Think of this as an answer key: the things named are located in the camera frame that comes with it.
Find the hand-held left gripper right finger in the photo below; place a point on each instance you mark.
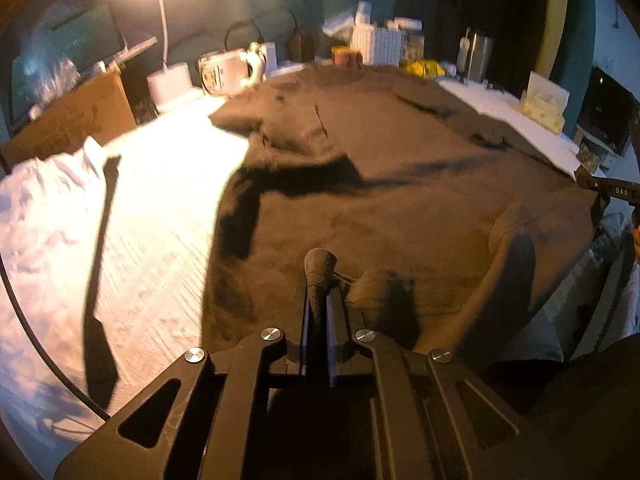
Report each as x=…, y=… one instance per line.
x=334, y=340

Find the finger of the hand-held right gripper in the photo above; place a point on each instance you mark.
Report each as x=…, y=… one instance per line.
x=589, y=181

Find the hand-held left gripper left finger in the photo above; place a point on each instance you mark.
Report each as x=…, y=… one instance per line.
x=306, y=340

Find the brown printed t-shirt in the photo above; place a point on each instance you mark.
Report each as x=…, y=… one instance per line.
x=400, y=160

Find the black electronic device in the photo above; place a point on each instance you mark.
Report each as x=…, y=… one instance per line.
x=607, y=110

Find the yellow patterned tissue box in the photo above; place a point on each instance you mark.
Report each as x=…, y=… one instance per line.
x=545, y=105

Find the steel tumbler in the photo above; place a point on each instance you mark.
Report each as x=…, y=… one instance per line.
x=479, y=57

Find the white textured table cloth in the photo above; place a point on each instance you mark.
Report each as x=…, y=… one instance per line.
x=165, y=210

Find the yellow snack packet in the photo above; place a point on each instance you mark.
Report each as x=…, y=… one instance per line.
x=425, y=67

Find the glass jar white lid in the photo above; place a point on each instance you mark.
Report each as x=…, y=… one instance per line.
x=414, y=47

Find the white perforated basket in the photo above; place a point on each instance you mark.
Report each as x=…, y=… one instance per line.
x=377, y=42

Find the red tin can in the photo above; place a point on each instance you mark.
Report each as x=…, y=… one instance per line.
x=345, y=56

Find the cream printed mug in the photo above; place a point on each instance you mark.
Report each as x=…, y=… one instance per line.
x=225, y=72

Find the white desk lamp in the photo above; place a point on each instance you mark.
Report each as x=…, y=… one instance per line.
x=170, y=85

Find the white plastic bag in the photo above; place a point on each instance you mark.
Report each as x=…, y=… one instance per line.
x=345, y=22

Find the black power adapter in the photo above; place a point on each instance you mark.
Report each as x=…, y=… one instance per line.
x=301, y=47

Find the cardboard box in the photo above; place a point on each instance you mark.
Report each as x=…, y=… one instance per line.
x=75, y=115

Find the computer monitor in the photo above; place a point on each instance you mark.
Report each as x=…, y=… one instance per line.
x=60, y=55

